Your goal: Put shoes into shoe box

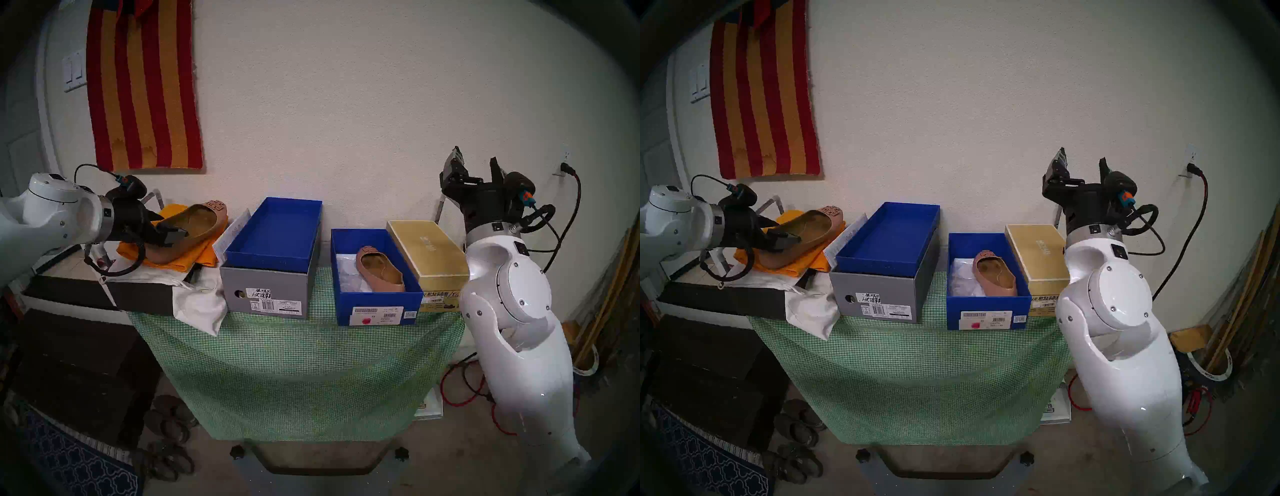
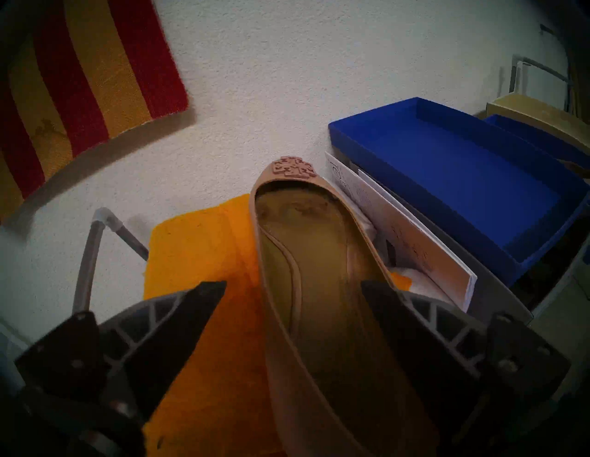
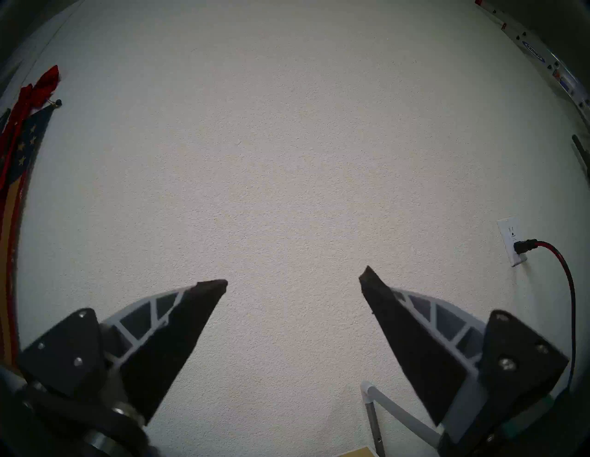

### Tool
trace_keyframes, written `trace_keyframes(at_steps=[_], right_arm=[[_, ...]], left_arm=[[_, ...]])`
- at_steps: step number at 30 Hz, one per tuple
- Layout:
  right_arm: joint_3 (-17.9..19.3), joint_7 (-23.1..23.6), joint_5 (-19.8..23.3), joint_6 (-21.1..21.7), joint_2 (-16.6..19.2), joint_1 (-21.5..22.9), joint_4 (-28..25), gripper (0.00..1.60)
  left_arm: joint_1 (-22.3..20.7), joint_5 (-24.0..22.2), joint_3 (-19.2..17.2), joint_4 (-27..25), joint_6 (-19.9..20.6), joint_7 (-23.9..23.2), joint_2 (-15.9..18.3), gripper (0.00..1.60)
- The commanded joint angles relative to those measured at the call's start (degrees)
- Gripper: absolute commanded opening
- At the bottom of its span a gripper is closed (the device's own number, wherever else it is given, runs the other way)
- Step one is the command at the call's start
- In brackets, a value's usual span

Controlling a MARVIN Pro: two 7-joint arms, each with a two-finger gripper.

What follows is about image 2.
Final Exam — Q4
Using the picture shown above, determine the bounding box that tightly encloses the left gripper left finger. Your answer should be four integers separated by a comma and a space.
14, 281, 227, 416

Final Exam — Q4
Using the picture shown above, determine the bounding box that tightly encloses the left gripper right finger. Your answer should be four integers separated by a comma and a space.
361, 281, 573, 444

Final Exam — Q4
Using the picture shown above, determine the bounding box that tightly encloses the blue shoe box lid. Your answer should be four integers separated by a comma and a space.
328, 97, 590, 287

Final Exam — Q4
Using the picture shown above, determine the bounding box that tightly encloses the blue shoe box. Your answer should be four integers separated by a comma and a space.
484, 114, 590, 176

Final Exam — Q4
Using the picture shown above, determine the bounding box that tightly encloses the gold shoe box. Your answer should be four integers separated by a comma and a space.
486, 92, 590, 155

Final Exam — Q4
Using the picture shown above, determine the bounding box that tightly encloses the orange felt cloth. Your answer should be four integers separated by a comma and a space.
142, 193, 413, 457

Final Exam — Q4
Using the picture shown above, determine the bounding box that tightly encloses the white paper card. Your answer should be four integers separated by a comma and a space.
325, 152, 478, 313

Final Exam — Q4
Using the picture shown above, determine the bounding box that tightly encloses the red yellow striped flag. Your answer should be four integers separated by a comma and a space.
0, 0, 189, 222

